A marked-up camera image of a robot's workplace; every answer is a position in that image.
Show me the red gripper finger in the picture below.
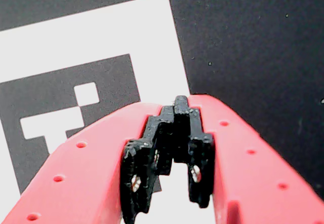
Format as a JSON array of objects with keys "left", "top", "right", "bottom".
[
  {"left": 0, "top": 102, "right": 175, "bottom": 224},
  {"left": 174, "top": 94, "right": 324, "bottom": 224}
]

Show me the black white marker checkerboard mat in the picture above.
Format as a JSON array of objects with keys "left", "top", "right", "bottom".
[{"left": 0, "top": 0, "right": 324, "bottom": 224}]

